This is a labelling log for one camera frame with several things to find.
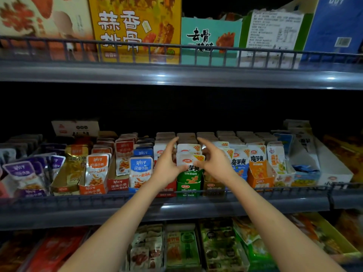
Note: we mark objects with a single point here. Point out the green printed carton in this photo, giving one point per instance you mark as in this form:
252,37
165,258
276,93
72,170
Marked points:
210,36

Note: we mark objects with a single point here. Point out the lime green display tray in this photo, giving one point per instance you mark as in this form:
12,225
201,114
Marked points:
334,238

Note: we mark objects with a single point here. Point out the green snack packets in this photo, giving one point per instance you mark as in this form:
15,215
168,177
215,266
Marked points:
258,249

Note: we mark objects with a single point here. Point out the green orange display carton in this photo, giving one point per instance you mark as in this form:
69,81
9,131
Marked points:
181,246

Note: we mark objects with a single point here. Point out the yellow display carton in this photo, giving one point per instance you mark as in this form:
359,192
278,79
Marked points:
346,155

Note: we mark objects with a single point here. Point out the white label carton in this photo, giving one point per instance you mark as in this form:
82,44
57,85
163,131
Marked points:
275,34

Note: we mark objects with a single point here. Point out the grey metal store shelf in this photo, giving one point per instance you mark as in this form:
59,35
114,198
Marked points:
170,73

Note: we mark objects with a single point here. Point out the person's left hand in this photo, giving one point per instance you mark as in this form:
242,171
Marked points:
164,167

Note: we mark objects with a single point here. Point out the row of snack display cartons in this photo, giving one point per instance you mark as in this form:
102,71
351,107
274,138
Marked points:
96,172

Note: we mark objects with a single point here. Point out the dark orange snack packs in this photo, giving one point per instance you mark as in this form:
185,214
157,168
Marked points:
12,252

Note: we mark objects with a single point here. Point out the person's right forearm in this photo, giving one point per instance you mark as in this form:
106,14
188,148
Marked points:
283,226

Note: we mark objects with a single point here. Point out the person's left forearm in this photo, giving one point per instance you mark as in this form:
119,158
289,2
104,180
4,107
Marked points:
108,229

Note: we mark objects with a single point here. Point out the pile of red snack packets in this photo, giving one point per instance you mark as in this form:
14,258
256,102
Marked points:
54,249

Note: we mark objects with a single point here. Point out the blue printed carton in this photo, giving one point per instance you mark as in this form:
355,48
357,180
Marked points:
337,22

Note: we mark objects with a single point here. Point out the pile of orange yellow packets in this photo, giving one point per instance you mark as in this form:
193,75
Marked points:
309,226

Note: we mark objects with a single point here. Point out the person's right hand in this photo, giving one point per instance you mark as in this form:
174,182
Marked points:
218,164

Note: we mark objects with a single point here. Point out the orange yellow printed carton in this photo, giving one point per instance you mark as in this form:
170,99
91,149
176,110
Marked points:
133,19

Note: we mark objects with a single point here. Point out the handful of green white-top packets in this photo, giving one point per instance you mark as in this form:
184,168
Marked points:
190,178

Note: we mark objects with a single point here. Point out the clear plastic tray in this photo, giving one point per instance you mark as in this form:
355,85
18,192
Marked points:
128,257

